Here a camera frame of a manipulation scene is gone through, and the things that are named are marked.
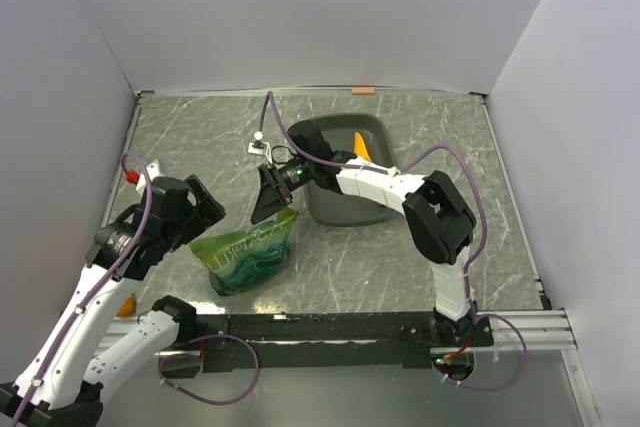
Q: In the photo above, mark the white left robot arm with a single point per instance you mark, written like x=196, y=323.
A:
x=69, y=381

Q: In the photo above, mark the aluminium frame rail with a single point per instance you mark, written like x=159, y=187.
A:
x=540, y=330

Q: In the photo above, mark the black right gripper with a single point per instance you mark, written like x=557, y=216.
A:
x=274, y=194

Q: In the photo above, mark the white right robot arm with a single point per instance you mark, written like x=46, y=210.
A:
x=439, y=220

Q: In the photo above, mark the orange tape piece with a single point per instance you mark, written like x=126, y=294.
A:
x=363, y=91

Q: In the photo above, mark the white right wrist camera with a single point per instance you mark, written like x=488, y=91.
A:
x=258, y=146

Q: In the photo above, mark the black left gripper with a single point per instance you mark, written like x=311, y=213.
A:
x=204, y=213

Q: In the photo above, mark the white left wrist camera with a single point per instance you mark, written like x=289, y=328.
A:
x=139, y=179

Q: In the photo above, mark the orange toy carrot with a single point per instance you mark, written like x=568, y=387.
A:
x=128, y=308

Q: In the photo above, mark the green litter bag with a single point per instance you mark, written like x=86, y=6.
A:
x=242, y=260

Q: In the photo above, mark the yellow plastic scoop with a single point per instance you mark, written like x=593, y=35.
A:
x=360, y=148

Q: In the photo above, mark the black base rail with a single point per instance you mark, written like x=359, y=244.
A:
x=227, y=342

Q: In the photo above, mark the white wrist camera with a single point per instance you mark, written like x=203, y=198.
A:
x=139, y=179
x=258, y=146

